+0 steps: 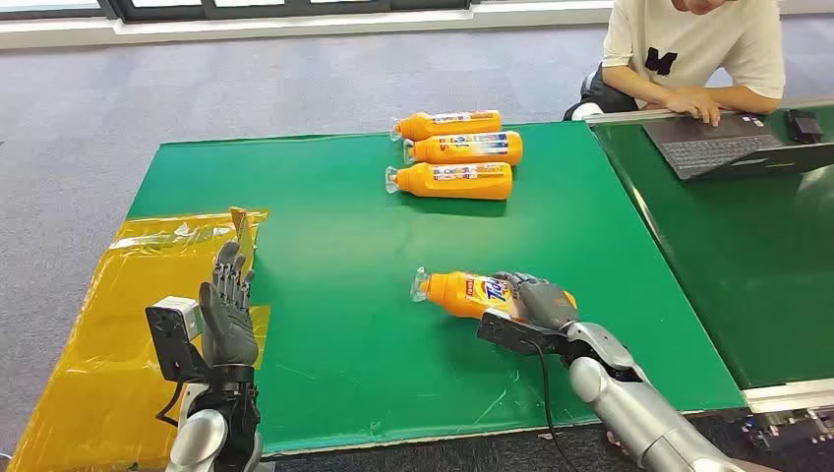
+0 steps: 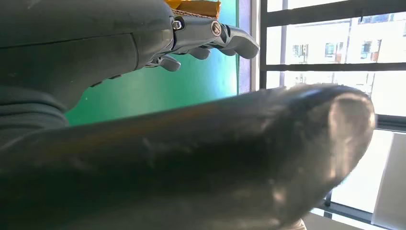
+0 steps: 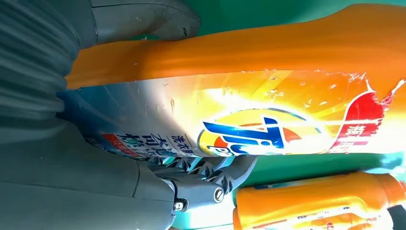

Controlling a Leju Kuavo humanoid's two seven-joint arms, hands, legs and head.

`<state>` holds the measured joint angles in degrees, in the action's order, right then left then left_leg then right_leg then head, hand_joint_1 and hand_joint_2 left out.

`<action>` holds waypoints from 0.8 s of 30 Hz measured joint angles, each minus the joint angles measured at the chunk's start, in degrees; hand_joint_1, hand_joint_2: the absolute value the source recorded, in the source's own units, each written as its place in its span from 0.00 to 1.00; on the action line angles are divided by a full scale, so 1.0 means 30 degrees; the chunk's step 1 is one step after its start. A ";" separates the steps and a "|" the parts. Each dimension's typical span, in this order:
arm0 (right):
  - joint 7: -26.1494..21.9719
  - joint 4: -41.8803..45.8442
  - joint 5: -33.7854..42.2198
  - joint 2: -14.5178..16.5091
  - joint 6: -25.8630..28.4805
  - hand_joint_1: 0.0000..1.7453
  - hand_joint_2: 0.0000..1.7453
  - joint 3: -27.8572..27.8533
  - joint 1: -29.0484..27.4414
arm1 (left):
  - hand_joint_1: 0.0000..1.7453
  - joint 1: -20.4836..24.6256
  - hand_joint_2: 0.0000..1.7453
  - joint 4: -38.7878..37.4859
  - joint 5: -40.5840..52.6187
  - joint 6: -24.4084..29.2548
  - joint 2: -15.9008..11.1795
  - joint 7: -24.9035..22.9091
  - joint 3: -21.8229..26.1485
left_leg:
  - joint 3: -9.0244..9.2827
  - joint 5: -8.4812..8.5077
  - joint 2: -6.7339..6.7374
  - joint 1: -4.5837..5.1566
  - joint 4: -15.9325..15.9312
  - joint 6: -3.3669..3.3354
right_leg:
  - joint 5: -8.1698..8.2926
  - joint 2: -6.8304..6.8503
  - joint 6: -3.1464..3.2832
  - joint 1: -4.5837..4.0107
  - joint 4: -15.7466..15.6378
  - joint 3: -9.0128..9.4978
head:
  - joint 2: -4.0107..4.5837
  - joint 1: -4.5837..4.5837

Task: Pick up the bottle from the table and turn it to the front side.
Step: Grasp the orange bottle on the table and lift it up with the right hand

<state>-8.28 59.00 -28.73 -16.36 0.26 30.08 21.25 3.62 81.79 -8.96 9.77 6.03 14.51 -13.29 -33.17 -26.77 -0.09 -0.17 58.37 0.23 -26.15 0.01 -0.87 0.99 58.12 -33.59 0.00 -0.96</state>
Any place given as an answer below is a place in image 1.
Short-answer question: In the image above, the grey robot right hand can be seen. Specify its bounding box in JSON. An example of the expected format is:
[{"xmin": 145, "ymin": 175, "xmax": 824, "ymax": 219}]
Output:
[{"xmin": 495, "ymin": 270, "xmax": 580, "ymax": 331}]

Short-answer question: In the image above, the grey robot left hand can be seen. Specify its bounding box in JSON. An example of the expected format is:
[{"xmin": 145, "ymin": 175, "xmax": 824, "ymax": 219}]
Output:
[{"xmin": 198, "ymin": 241, "xmax": 261, "ymax": 370}]

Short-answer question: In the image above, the orange detergent bottle blue logo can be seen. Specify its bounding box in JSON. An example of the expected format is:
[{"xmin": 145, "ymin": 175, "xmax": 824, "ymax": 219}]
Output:
[{"xmin": 410, "ymin": 266, "xmax": 579, "ymax": 323}]

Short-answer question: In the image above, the brown cardboard piece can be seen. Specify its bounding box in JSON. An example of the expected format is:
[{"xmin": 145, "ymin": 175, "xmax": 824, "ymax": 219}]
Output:
[{"xmin": 229, "ymin": 206, "xmax": 257, "ymax": 271}]

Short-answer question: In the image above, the yellow plastic sheet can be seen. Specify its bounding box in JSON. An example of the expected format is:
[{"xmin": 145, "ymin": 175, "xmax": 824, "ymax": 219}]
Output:
[{"xmin": 6, "ymin": 206, "xmax": 272, "ymax": 472}]

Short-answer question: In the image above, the green table mat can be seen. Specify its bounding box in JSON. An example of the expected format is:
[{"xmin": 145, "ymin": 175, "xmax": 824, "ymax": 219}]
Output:
[{"xmin": 127, "ymin": 120, "xmax": 748, "ymax": 457}]

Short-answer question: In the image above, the green conveyor bench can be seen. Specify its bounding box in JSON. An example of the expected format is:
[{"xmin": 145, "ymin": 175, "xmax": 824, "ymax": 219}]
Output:
[{"xmin": 591, "ymin": 103, "xmax": 834, "ymax": 416}]

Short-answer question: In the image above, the dark grey laptop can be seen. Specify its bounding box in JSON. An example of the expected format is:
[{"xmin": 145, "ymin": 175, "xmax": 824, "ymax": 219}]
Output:
[{"xmin": 641, "ymin": 111, "xmax": 834, "ymax": 182}]

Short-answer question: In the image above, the person's right hand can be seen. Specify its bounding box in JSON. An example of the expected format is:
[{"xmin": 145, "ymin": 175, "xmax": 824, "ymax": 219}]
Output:
[{"xmin": 663, "ymin": 87, "xmax": 723, "ymax": 128}]

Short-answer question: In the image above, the person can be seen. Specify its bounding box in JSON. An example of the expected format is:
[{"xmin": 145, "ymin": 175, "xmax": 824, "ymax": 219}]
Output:
[{"xmin": 563, "ymin": 0, "xmax": 787, "ymax": 129}]

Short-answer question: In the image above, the black power adapter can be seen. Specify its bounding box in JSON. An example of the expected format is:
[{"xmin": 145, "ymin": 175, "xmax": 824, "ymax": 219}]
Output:
[{"xmin": 785, "ymin": 108, "xmax": 825, "ymax": 146}]

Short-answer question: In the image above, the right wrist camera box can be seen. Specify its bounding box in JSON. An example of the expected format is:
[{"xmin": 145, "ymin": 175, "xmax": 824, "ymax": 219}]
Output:
[{"xmin": 476, "ymin": 309, "xmax": 569, "ymax": 357}]

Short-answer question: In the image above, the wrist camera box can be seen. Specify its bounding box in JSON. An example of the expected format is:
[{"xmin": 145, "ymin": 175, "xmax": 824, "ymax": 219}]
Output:
[
  {"xmin": 144, "ymin": 296, "xmax": 211, "ymax": 384},
  {"xmin": 476, "ymin": 309, "xmax": 569, "ymax": 357}
]

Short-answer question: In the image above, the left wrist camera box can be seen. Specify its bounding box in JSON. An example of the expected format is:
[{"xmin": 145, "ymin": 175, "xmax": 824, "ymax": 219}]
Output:
[{"xmin": 144, "ymin": 296, "xmax": 211, "ymax": 384}]

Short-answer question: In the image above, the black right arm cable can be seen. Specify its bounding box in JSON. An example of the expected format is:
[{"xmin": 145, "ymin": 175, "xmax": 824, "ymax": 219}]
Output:
[{"xmin": 524, "ymin": 338, "xmax": 582, "ymax": 472}]

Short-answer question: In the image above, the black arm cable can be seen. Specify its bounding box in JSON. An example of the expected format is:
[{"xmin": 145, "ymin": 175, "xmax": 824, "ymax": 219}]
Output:
[
  {"xmin": 153, "ymin": 381, "xmax": 188, "ymax": 430},
  {"xmin": 524, "ymin": 338, "xmax": 582, "ymax": 472}
]

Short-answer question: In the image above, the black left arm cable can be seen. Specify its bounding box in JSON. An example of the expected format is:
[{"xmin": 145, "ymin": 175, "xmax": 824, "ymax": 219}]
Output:
[{"xmin": 153, "ymin": 381, "xmax": 188, "ymax": 430}]

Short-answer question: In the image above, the aluminium bench rail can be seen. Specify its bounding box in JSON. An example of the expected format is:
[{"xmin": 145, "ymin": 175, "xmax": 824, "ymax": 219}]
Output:
[{"xmin": 584, "ymin": 97, "xmax": 834, "ymax": 126}]

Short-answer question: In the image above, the bench frame machinery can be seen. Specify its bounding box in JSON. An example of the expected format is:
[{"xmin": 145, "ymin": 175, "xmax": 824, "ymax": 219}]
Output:
[{"xmin": 736, "ymin": 406, "xmax": 834, "ymax": 457}]

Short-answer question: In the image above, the dark window frame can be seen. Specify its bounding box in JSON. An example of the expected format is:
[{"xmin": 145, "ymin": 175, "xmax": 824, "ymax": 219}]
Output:
[{"xmin": 0, "ymin": 0, "xmax": 472, "ymax": 24}]

